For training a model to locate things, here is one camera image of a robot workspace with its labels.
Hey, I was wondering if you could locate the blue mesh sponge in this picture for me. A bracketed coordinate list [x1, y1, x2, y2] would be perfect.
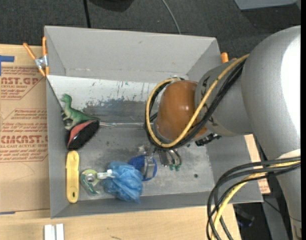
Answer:
[101, 160, 145, 205]

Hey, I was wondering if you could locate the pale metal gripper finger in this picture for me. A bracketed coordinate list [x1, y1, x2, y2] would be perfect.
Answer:
[148, 155, 157, 181]
[142, 156, 150, 176]

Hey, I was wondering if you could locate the black cylinder on white bracket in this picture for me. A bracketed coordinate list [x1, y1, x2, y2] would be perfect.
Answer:
[194, 133, 222, 147]

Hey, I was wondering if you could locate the green toy dinosaur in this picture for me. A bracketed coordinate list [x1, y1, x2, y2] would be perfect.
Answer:
[60, 93, 100, 131]

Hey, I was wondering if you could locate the yellow flat plastic tool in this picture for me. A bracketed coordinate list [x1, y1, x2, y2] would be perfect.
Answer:
[65, 150, 81, 204]

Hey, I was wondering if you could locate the brown cardboard board, red print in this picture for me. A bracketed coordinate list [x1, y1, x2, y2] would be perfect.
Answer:
[0, 43, 272, 216]

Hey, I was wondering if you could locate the grey metal bin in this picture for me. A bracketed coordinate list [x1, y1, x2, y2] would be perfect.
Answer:
[43, 25, 264, 219]

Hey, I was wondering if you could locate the black and red oval brush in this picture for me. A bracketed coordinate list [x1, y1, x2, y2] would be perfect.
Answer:
[65, 120, 101, 150]

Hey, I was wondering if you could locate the green round tape measure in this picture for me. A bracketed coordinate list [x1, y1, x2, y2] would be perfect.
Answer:
[79, 168, 116, 196]

